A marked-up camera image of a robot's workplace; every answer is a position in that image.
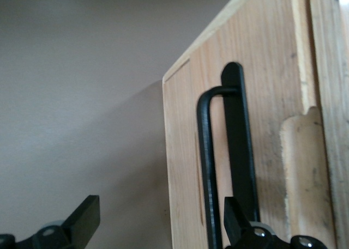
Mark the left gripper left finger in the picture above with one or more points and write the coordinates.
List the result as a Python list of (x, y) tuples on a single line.
[(79, 224)]

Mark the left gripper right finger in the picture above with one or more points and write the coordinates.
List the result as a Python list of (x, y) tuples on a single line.
[(240, 227)]

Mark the wooden drawer cabinet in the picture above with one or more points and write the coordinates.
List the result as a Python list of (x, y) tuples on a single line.
[(177, 151)]

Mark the brown table cover sheet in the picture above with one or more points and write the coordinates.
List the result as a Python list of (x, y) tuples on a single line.
[(68, 96)]

